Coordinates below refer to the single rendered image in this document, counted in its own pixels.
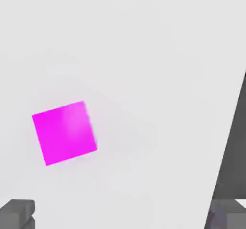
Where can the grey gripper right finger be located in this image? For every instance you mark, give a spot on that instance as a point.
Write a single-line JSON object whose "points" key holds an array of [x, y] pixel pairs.
{"points": [[230, 216]]}

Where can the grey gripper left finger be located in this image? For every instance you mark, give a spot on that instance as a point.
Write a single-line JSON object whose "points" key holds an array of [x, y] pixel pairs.
{"points": [[15, 213]]}

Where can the small magenta cube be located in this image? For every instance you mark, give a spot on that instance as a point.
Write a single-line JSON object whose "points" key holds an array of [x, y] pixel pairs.
{"points": [[64, 133]]}

